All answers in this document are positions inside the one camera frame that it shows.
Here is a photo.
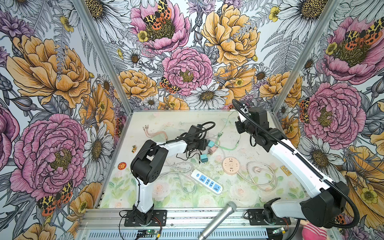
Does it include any teal charger with black cable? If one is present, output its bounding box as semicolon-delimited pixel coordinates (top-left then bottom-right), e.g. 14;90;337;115
200;154;208;163

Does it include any green multi-head USB cable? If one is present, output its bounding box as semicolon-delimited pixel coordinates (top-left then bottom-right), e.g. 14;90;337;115
215;111;242;152

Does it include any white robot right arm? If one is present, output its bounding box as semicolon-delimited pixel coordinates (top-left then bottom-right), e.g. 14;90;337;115
235;105;348;229

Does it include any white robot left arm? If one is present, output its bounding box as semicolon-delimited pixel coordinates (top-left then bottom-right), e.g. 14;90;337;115
131;124;208;214

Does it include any pink brown USB charger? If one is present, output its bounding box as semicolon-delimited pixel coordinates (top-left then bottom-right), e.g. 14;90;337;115
208;146;218;155

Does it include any round pink power socket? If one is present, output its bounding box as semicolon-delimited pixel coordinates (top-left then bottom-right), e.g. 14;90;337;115
222;157;240;175

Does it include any white blue power strip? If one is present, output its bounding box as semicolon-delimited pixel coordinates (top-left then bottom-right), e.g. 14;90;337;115
191;169;223;195

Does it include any silver microphone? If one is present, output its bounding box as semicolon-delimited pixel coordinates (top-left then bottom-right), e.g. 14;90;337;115
198;202;237;240

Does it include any round red sticker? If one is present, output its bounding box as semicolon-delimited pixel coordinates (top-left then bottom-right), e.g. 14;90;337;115
118;162;127;171

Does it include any pink doll with black hat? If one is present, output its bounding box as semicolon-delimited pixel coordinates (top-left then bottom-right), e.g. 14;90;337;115
300;220;330;240

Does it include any green circuit board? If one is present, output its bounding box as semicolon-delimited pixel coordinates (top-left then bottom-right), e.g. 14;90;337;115
136;230;159;239

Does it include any black thin USB cable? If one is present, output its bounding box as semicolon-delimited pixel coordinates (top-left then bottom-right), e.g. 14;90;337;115
175;148;202;161

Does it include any pink socket cord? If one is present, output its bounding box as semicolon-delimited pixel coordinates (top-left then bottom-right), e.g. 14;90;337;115
239;161;278;193

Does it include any pink multi-head USB cable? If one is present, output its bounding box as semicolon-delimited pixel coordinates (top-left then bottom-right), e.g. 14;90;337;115
142;125;169;140

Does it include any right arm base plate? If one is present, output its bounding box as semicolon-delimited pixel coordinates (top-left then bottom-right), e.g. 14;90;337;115
243;209;291;226

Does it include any black corrugated cable conduit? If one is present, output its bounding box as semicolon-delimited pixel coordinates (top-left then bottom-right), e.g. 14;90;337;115
231;98;360;229

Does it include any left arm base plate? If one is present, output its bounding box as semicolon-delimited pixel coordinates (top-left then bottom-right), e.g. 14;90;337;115
124;210;168;227

